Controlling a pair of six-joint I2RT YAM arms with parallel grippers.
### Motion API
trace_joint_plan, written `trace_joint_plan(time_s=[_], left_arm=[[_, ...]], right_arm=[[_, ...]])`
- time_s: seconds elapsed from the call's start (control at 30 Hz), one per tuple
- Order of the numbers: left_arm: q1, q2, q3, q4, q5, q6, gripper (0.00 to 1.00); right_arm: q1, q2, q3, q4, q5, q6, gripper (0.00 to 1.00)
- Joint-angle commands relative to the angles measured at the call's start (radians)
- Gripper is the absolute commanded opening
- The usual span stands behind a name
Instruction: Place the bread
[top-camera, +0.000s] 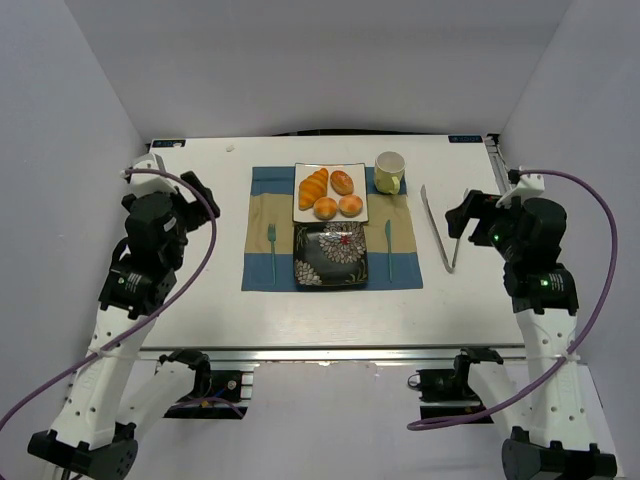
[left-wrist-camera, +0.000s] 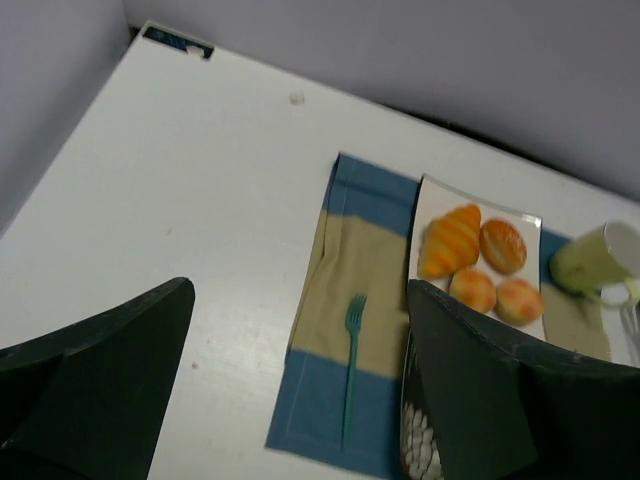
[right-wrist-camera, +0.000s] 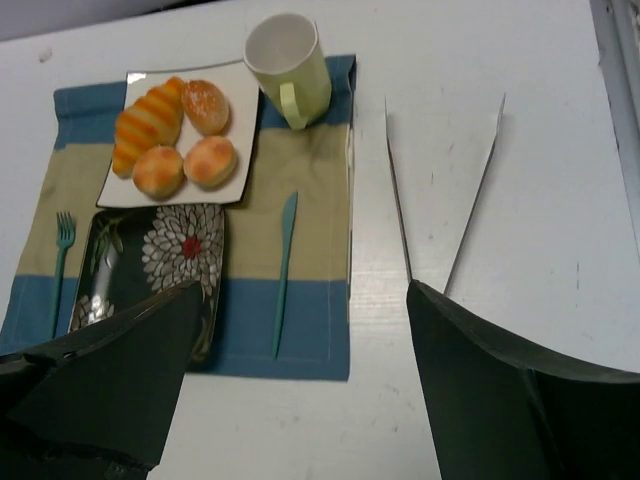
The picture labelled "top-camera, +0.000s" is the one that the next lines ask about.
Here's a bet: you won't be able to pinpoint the metal tongs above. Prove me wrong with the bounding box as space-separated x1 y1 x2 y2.
420 184 462 275

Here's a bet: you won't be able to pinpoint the round bread roll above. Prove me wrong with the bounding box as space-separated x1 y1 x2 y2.
338 194 364 217
313 197 338 221

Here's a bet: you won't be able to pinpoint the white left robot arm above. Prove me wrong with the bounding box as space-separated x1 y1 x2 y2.
27 169 220 479

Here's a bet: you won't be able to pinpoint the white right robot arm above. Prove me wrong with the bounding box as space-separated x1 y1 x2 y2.
445 190 618 479

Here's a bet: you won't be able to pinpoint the oval bread roll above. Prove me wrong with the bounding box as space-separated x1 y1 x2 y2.
329 170 354 196

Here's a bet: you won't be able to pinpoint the blue label left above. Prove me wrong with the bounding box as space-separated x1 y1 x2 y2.
151 139 186 149

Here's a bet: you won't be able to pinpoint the blue label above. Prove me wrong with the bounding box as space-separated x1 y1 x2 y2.
151 139 186 149
448 135 484 144

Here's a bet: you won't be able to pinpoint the teal fork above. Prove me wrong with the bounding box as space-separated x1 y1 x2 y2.
267 224 277 285

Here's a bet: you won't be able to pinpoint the blue and beige placemat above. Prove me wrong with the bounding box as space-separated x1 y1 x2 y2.
242 165 423 292

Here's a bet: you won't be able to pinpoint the blue label right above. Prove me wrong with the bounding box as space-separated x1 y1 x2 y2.
448 135 484 144

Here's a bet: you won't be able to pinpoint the teal knife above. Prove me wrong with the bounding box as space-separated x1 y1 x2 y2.
384 219 393 283

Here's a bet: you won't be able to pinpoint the pale yellow mug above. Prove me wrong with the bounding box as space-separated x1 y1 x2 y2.
374 151 406 195

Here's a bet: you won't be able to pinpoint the orange croissant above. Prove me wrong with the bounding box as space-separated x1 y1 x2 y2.
298 168 329 211

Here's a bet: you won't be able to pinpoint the white square plate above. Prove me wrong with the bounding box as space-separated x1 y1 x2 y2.
293 163 368 223

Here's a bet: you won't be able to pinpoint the black floral square plate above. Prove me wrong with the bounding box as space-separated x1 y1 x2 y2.
293 221 369 289

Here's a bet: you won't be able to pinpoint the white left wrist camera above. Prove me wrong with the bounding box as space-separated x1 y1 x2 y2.
121 153 179 199

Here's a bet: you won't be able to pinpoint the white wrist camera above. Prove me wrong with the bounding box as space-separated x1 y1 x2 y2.
121 153 179 199
496 169 545 208

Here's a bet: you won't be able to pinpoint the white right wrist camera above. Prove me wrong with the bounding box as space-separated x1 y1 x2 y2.
496 169 545 208

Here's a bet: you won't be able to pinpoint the aluminium table frame rail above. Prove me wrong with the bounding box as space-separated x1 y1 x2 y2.
137 342 529 364

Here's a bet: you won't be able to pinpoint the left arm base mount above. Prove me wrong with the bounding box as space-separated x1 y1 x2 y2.
156 349 247 420

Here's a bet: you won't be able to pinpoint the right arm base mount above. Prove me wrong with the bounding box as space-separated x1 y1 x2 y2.
407 347 504 420

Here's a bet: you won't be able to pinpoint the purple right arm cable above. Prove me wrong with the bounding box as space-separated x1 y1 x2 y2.
407 168 619 432

